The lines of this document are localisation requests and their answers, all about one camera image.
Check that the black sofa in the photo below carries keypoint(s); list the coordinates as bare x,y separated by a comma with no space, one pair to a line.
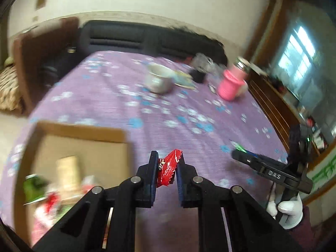
118,36

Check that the brown wooden chair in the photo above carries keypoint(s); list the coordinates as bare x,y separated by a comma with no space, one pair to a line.
34,57

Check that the glass jar with lid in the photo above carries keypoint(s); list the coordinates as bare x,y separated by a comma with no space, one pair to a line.
242,64

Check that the person's right forearm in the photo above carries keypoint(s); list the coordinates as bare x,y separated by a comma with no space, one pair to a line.
304,231

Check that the white round object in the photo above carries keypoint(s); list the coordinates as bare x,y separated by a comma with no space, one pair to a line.
244,89

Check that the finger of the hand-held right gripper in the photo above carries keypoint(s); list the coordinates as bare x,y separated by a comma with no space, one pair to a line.
244,158

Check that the striped cushion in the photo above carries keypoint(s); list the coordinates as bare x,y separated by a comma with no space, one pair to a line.
9,89

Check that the person's right hand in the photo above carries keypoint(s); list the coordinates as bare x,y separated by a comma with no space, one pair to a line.
291,210

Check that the wooden cabinet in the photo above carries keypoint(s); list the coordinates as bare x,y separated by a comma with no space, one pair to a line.
273,97

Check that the clear glass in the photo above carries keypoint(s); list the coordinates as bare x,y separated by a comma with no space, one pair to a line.
202,61

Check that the purple floral tablecloth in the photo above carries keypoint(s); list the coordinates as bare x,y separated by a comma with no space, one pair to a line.
105,105

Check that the thin printed booklet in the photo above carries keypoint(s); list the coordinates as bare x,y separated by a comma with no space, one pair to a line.
185,80

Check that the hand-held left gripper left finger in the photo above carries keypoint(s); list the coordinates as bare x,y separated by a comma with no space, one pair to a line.
153,178

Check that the white sheet with green print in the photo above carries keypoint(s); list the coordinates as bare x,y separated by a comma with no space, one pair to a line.
324,176

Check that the small wall picture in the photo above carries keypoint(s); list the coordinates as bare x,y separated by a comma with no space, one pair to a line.
41,0

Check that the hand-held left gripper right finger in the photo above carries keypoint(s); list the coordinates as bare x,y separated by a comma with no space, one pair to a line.
179,186

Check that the bright red candy packet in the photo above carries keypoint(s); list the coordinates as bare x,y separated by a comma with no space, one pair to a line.
168,170

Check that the cardboard box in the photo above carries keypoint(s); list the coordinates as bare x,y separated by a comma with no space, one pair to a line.
92,152

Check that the white ceramic cup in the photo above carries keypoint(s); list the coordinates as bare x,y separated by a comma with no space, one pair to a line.
157,80

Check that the small black container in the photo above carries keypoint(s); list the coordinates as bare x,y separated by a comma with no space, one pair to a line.
198,76

